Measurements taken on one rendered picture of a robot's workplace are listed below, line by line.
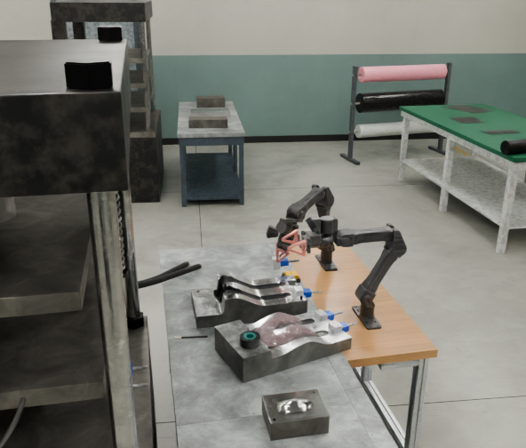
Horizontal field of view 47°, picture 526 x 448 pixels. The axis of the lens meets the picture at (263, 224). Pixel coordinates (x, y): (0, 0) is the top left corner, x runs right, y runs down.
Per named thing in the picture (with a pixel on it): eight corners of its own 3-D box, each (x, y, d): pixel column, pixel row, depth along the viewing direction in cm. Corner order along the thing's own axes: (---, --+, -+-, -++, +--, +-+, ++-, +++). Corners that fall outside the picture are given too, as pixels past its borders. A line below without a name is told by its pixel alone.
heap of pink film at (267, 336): (298, 318, 260) (298, 302, 258) (322, 338, 246) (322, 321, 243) (245, 333, 249) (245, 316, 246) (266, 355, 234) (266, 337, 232)
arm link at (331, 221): (323, 222, 246) (351, 220, 248) (317, 215, 254) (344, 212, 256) (322, 248, 250) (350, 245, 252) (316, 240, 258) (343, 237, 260)
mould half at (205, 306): (292, 291, 296) (293, 266, 292) (306, 317, 273) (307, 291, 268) (191, 300, 287) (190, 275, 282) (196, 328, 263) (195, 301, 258)
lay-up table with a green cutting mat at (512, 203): (474, 174, 769) (485, 93, 732) (608, 248, 549) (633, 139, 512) (390, 179, 749) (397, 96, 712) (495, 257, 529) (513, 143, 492)
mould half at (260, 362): (316, 320, 271) (317, 299, 267) (351, 348, 249) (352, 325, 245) (214, 349, 248) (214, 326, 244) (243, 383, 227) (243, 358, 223)
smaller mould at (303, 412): (316, 404, 215) (316, 388, 213) (329, 433, 202) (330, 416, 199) (261, 412, 212) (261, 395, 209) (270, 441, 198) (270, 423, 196)
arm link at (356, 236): (340, 236, 250) (408, 229, 256) (333, 228, 258) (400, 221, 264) (338, 262, 254) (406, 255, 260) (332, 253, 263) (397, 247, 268)
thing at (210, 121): (233, 159, 829) (232, 92, 795) (245, 205, 653) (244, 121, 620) (181, 161, 821) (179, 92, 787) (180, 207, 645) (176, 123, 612)
